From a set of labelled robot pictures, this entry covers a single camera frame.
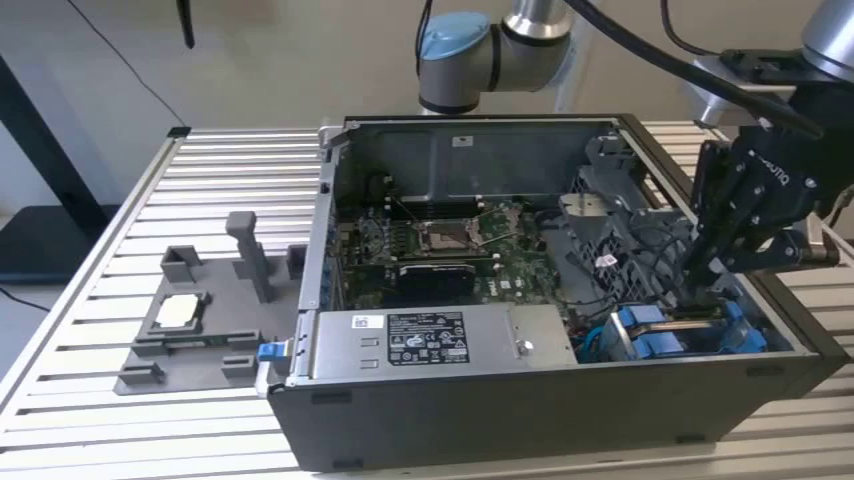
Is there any black monitor stand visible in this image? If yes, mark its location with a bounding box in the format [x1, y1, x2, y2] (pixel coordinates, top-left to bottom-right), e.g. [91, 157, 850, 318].
[0, 52, 123, 287]

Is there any silver CPU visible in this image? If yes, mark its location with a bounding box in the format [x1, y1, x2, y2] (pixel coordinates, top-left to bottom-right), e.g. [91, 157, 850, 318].
[155, 293, 207, 330]

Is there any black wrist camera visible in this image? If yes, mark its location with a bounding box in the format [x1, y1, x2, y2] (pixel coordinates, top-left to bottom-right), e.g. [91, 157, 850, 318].
[718, 48, 806, 89]

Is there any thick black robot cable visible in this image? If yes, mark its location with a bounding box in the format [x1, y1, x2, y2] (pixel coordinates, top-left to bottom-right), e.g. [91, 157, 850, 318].
[566, 0, 824, 142]

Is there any green RAM stick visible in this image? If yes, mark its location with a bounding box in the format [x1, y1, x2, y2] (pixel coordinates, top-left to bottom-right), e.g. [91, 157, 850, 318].
[163, 336, 234, 350]

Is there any gray parts rack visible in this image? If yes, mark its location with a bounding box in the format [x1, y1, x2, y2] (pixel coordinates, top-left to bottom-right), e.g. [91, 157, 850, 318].
[112, 211, 310, 397]

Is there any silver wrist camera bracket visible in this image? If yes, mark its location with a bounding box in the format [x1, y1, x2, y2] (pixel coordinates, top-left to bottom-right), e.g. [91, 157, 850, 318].
[693, 54, 796, 127]

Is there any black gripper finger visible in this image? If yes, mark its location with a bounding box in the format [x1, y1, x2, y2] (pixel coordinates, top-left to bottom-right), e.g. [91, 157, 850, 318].
[706, 230, 817, 301]
[678, 141, 736, 307]

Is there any blue wire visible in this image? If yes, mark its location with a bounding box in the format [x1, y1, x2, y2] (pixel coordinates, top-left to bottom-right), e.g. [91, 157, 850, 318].
[577, 324, 613, 364]

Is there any black PC case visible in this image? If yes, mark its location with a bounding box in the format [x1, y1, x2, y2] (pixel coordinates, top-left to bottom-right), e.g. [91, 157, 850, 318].
[266, 112, 849, 474]

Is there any open CPU socket cover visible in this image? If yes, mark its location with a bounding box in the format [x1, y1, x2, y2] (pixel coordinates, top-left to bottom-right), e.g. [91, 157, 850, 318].
[475, 206, 527, 237]

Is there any CPU socket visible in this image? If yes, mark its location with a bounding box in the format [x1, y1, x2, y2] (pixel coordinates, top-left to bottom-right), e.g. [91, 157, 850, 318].
[413, 219, 479, 254]

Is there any thin black wire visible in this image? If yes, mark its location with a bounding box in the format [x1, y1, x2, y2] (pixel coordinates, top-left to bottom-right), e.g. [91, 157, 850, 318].
[626, 214, 700, 301]

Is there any black hanging rod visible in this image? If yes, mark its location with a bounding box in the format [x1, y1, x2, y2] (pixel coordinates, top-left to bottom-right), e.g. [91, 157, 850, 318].
[175, 0, 199, 50]

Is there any gray drive cage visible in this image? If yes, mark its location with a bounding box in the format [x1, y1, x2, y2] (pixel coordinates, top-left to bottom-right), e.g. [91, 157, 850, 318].
[557, 164, 702, 307]

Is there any green motherboard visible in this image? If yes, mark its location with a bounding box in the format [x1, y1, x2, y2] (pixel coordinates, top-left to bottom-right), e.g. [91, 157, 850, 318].
[333, 199, 582, 312]

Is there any black wire with white label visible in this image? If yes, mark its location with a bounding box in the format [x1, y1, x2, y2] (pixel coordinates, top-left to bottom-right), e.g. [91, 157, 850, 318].
[566, 251, 676, 306]

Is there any hard disk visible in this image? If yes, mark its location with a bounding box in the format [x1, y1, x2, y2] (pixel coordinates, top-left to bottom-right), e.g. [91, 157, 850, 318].
[613, 302, 769, 364]

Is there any silver power supply unit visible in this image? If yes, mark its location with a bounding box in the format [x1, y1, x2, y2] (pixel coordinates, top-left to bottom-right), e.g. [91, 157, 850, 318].
[310, 304, 579, 380]

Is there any thin black wall cable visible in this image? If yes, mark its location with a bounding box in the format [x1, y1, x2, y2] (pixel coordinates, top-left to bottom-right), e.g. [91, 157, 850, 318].
[66, 0, 190, 130]

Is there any RAM slot bank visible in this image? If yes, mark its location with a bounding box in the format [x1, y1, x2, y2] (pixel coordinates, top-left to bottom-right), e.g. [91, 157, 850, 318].
[391, 251, 501, 267]
[390, 195, 486, 220]

